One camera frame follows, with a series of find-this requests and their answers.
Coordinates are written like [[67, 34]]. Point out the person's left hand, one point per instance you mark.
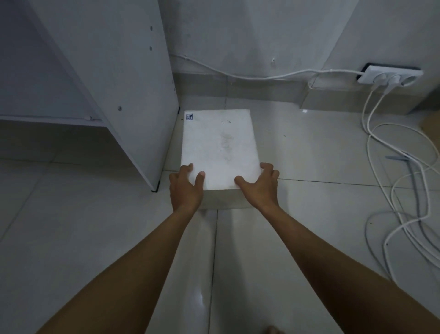
[[185, 192]]

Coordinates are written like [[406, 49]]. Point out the person's right thumb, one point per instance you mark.
[[242, 182]]

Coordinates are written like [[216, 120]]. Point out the person's left thumb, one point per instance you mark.
[[199, 179]]

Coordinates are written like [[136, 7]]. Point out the person's right forearm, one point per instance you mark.
[[337, 271]]

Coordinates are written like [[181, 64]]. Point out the person's left forearm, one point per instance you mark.
[[137, 271]]

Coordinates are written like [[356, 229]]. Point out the person's right hand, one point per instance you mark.
[[263, 192]]

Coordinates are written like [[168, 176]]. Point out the white power strip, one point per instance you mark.
[[409, 74]]

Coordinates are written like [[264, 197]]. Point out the white power plug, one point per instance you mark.
[[381, 79], [394, 82]]

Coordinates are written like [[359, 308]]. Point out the white foam box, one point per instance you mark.
[[220, 148]]

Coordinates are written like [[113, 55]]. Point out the grey wooden cabinet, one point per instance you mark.
[[113, 75]]

